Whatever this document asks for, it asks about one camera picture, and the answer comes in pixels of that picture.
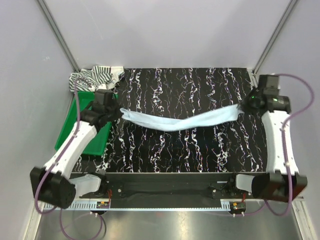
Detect striped green white towel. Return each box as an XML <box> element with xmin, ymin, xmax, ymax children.
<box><xmin>68</xmin><ymin>65</ymin><xmax>125</xmax><ymax>92</ymax></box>

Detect light blue towel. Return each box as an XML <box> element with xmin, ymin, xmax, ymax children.
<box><xmin>120</xmin><ymin>104</ymin><xmax>243</xmax><ymax>132</ymax></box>

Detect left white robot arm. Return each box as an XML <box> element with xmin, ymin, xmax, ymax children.
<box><xmin>29</xmin><ymin>89</ymin><xmax>123</xmax><ymax>214</ymax></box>

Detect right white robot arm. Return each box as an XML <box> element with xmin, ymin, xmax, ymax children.
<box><xmin>227</xmin><ymin>74</ymin><xmax>308</xmax><ymax>203</ymax></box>

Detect green plastic tray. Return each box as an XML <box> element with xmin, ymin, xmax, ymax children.
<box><xmin>54</xmin><ymin>90</ymin><xmax>119</xmax><ymax>156</ymax></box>

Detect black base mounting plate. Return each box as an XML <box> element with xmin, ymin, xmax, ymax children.
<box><xmin>79</xmin><ymin>172</ymin><xmax>257</xmax><ymax>210</ymax></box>

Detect right aluminium frame post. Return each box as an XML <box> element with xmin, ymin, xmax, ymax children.
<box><xmin>252</xmin><ymin>0</ymin><xmax>300</xmax><ymax>76</ymax></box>

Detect aluminium frame post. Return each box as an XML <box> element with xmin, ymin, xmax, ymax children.
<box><xmin>36</xmin><ymin>0</ymin><xmax>81</xmax><ymax>72</ymax></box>
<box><xmin>252</xmin><ymin>0</ymin><xmax>300</xmax><ymax>76</ymax></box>

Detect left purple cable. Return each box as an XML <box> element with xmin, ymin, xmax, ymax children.
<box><xmin>33</xmin><ymin>76</ymin><xmax>108</xmax><ymax>238</ymax></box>

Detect purple cable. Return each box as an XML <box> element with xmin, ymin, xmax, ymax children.
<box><xmin>231</xmin><ymin>72</ymin><xmax>315</xmax><ymax>217</ymax></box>
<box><xmin>33</xmin><ymin>76</ymin><xmax>108</xmax><ymax>238</ymax></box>

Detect left aluminium frame post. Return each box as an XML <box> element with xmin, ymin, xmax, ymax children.
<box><xmin>36</xmin><ymin>0</ymin><xmax>81</xmax><ymax>72</ymax></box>

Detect white slotted cable duct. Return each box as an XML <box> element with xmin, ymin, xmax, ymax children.
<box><xmin>43</xmin><ymin>199</ymin><xmax>232</xmax><ymax>211</ymax></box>

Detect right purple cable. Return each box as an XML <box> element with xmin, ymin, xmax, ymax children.
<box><xmin>231</xmin><ymin>72</ymin><xmax>315</xmax><ymax>217</ymax></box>

